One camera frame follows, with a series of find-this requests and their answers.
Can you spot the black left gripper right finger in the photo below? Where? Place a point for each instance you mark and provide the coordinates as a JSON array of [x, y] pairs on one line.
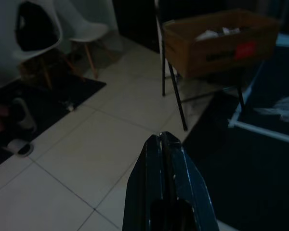
[[187, 178]]

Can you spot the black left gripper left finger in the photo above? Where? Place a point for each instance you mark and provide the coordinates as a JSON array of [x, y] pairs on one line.
[[139, 183]]

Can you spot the black metal stand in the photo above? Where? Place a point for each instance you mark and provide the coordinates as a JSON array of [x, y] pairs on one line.
[[174, 79]]

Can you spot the brown cardboard box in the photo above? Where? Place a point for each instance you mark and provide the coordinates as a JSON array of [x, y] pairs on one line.
[[183, 55]]

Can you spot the dark floor rug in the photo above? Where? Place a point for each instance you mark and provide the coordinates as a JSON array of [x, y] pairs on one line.
[[50, 96]]

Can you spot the white round cup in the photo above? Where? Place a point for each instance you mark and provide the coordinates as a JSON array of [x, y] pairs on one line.
[[20, 147]]

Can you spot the white chair with wooden legs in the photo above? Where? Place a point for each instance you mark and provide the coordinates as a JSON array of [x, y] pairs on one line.
[[36, 54], [89, 30]]

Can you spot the black bag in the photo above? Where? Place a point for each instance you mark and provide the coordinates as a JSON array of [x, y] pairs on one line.
[[36, 26]]

